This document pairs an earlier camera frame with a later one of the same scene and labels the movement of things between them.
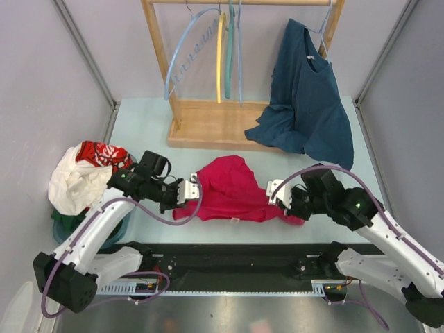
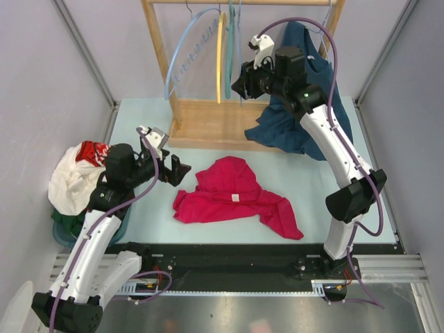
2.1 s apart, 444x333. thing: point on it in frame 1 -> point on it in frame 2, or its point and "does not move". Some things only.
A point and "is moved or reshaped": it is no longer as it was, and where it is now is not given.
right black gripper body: (303, 203) -> (260, 81)
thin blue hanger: (239, 3) does not move
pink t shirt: (228, 190) is moved or reshaped
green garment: (71, 222) does not move
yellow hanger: (218, 84) does not move
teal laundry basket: (62, 236) does not move
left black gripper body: (166, 193) -> (162, 171)
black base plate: (184, 268) does not move
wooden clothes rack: (198, 124) does not move
